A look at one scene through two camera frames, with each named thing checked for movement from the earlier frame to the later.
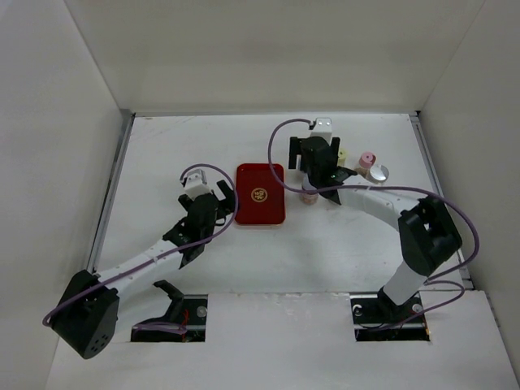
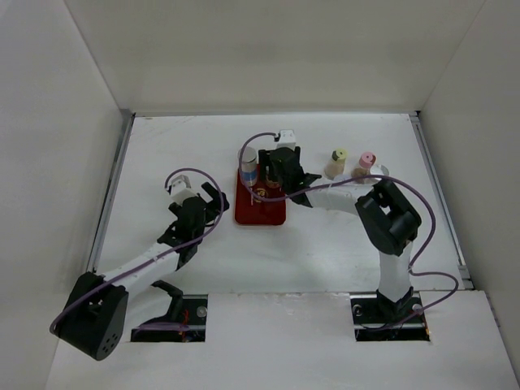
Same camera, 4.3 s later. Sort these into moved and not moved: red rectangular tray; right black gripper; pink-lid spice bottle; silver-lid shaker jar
Moved: right black gripper
Not moved: silver-lid shaker jar; pink-lid spice bottle; red rectangular tray
